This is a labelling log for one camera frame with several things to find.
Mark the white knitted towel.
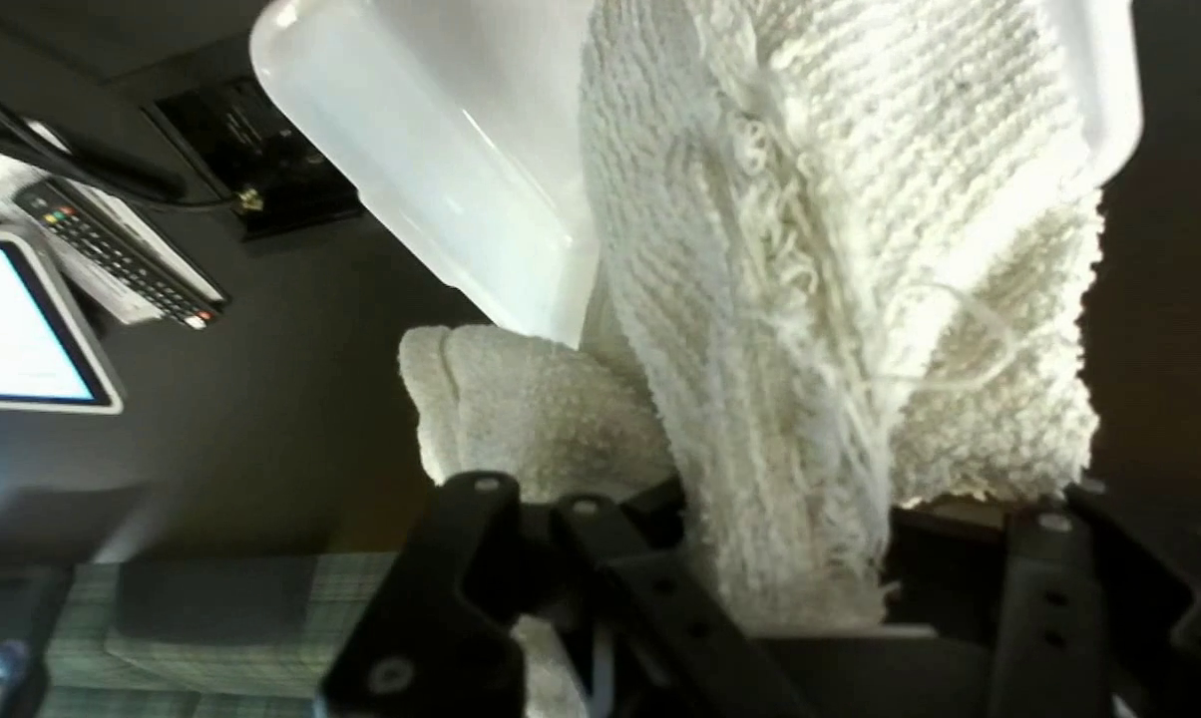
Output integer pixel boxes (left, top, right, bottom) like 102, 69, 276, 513
395, 0, 1110, 718

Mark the green plaid sofa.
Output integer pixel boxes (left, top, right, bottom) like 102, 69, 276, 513
36, 549, 416, 718

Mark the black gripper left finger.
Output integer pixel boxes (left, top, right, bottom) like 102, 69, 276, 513
316, 467, 818, 718

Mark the white plastic bin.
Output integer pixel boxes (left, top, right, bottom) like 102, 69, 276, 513
246, 0, 1147, 351

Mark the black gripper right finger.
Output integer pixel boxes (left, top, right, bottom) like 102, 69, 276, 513
985, 473, 1201, 718

